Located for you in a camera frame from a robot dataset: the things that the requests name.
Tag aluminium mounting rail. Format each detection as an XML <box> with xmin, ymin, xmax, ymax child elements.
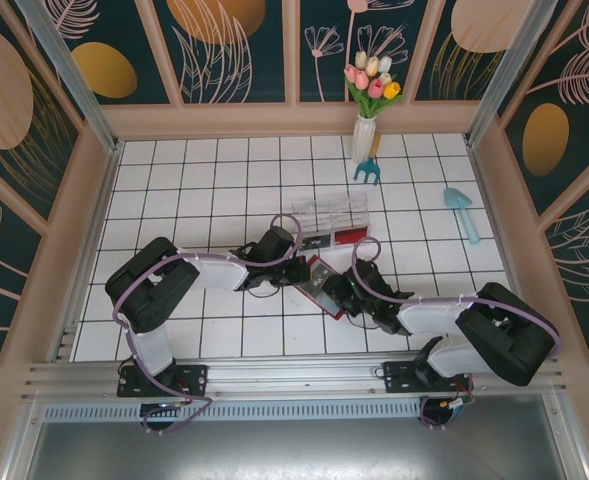
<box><xmin>21</xmin><ymin>353</ymin><xmax>570</xmax><ymax>404</ymax></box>

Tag right gripper thin black cable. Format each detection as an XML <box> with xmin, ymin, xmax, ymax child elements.
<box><xmin>346</xmin><ymin>312</ymin><xmax>381</xmax><ymax>332</ymax></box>

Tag gripper thin black cable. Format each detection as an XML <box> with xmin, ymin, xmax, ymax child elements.
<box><xmin>346</xmin><ymin>312</ymin><xmax>381</xmax><ymax>332</ymax></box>
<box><xmin>246</xmin><ymin>283</ymin><xmax>286</xmax><ymax>301</ymax></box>

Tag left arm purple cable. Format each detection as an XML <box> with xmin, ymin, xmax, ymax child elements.
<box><xmin>112</xmin><ymin>213</ymin><xmax>304</xmax><ymax>435</ymax></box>

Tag blue garden fork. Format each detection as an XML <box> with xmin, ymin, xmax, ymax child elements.
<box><xmin>353</xmin><ymin>133</ymin><xmax>381</xmax><ymax>186</ymax></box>

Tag slotted cable duct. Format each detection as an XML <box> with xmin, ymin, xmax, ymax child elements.
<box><xmin>42</xmin><ymin>401</ymin><xmax>424</xmax><ymax>422</ymax></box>

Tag red wires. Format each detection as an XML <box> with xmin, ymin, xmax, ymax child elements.
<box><xmin>117</xmin><ymin>362</ymin><xmax>198</xmax><ymax>401</ymax></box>

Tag tulip bouquet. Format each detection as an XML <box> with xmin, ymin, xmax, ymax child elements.
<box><xmin>342</xmin><ymin>49</ymin><xmax>405</xmax><ymax>121</ymax></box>

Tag left gripper thin black cable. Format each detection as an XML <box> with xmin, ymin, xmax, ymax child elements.
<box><xmin>246</xmin><ymin>283</ymin><xmax>286</xmax><ymax>301</ymax></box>

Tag aluminium frame post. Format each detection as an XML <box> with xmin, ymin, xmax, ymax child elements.
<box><xmin>463</xmin><ymin>0</ymin><xmax>548</xmax><ymax>146</ymax></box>
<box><xmin>26</xmin><ymin>0</ymin><xmax>123</xmax><ymax>154</ymax></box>

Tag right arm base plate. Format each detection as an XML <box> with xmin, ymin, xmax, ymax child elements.
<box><xmin>382</xmin><ymin>359</ymin><xmax>475</xmax><ymax>394</ymax></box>

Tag clear plastic organizer box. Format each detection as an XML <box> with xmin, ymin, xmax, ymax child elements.
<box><xmin>292</xmin><ymin>197</ymin><xmax>372</xmax><ymax>250</ymax></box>

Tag black card white print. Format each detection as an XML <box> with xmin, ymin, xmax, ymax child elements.
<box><xmin>307</xmin><ymin>263</ymin><xmax>334</xmax><ymax>295</ymax></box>
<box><xmin>301</xmin><ymin>233</ymin><xmax>335</xmax><ymax>250</ymax></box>

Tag white ribbed vase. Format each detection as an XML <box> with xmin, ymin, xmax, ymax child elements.
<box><xmin>350</xmin><ymin>114</ymin><xmax>379</xmax><ymax>165</ymax></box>

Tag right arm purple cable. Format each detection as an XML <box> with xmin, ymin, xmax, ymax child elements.
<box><xmin>352</xmin><ymin>238</ymin><xmax>561</xmax><ymax>431</ymax></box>

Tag grey metal panel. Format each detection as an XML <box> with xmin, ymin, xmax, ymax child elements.
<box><xmin>23</xmin><ymin>394</ymin><xmax>575</xmax><ymax>480</ymax></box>

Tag red card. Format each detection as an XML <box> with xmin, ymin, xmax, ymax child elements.
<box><xmin>334</xmin><ymin>228</ymin><xmax>369</xmax><ymax>247</ymax></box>

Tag red card holder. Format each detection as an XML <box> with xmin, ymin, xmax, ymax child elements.
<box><xmin>292</xmin><ymin>253</ymin><xmax>349</xmax><ymax>322</ymax></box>

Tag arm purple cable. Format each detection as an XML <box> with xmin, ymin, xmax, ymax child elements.
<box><xmin>352</xmin><ymin>238</ymin><xmax>561</xmax><ymax>431</ymax></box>
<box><xmin>112</xmin><ymin>213</ymin><xmax>304</xmax><ymax>435</ymax></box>

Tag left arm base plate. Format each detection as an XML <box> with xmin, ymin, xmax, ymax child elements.
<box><xmin>117</xmin><ymin>363</ymin><xmax>210</xmax><ymax>399</ymax></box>

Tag light blue trowel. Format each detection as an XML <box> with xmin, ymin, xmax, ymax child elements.
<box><xmin>442</xmin><ymin>187</ymin><xmax>481</xmax><ymax>246</ymax></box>

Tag coloured wire bundle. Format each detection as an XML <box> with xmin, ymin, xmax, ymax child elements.
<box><xmin>441</xmin><ymin>374</ymin><xmax>476</xmax><ymax>416</ymax></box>

